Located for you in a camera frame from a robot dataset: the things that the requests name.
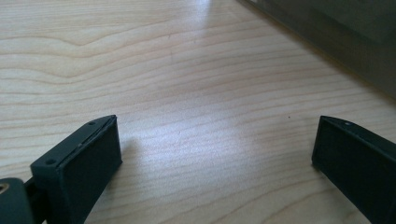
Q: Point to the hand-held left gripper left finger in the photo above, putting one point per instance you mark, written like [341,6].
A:
[84,161]

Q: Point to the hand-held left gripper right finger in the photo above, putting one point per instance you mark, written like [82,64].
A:
[351,161]

